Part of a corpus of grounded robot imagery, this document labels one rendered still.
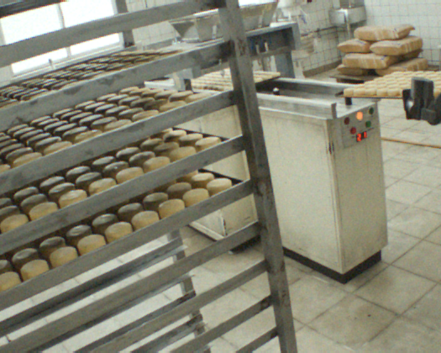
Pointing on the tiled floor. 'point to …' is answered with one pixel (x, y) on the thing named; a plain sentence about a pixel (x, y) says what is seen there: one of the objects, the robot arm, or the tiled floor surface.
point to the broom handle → (418, 143)
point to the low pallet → (365, 76)
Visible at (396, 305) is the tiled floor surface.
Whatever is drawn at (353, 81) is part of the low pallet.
